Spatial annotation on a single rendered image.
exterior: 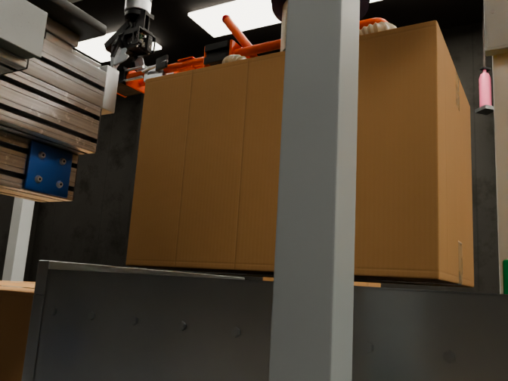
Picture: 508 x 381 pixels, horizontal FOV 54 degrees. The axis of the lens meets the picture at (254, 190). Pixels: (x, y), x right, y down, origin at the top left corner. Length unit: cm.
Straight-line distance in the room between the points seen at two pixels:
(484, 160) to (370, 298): 586
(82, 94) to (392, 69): 55
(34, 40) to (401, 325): 60
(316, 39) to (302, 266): 22
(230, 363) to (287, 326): 25
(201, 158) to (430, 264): 46
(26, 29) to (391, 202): 57
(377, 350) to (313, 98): 30
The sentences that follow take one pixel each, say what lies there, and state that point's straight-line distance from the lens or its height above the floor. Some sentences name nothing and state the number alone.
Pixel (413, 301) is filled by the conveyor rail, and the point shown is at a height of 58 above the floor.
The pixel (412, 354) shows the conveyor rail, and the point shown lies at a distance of 61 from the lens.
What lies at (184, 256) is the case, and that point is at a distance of 94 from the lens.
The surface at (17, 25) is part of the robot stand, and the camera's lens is 76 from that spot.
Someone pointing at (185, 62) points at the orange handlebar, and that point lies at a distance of 133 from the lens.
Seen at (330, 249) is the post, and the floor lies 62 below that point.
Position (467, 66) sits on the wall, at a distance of 686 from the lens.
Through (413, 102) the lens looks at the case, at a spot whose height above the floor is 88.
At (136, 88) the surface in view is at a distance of 147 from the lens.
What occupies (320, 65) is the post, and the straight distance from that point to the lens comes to 50.
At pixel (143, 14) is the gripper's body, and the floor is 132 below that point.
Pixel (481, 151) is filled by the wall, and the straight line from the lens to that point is 647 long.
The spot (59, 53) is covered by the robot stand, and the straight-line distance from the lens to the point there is 96.
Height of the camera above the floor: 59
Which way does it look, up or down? 11 degrees up
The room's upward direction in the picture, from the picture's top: 3 degrees clockwise
